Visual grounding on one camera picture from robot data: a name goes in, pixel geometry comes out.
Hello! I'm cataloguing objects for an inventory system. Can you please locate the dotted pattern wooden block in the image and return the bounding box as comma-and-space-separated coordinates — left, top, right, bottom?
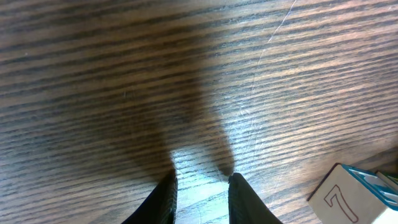
376, 171, 398, 190

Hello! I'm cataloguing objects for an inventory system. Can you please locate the brown animal wooden block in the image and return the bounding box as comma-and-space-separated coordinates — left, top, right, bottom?
307, 163, 397, 224

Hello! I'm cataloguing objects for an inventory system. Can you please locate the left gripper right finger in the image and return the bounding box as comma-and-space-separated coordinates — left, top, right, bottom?
228, 172, 282, 224

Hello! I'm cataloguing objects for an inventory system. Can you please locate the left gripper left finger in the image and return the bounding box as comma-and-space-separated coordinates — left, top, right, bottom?
122, 172, 178, 224

